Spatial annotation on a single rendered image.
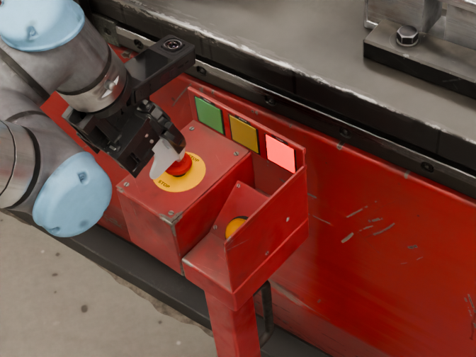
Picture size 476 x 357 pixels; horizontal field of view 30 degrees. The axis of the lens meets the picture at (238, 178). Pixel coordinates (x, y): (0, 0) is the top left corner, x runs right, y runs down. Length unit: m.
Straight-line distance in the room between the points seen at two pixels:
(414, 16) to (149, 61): 0.35
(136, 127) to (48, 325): 1.08
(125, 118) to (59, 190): 0.27
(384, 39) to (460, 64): 0.10
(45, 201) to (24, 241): 1.43
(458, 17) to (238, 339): 0.60
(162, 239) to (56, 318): 0.89
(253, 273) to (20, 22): 0.47
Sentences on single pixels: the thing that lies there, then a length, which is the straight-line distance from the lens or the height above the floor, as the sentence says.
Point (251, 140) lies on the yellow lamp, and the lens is 1.17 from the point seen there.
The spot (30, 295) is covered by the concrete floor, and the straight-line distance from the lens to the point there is 2.11.
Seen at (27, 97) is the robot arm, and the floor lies 1.07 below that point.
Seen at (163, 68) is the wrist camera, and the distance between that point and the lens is 1.03.
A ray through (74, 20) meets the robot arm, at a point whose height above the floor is 1.12.
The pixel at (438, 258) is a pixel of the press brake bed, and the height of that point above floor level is 0.63.
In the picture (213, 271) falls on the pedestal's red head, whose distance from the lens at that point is 1.17.
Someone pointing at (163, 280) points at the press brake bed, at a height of 0.05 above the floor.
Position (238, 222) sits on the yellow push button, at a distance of 1.18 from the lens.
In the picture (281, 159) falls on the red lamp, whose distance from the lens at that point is 1.15.
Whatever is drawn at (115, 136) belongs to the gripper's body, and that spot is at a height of 0.94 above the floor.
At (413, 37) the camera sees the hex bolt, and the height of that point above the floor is 0.92.
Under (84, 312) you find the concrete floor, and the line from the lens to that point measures 2.04.
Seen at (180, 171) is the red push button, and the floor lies 0.80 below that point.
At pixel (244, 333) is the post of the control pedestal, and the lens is 1.42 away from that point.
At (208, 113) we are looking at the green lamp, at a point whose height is 0.81.
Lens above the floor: 1.64
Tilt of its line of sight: 48 degrees down
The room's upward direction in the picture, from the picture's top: 8 degrees counter-clockwise
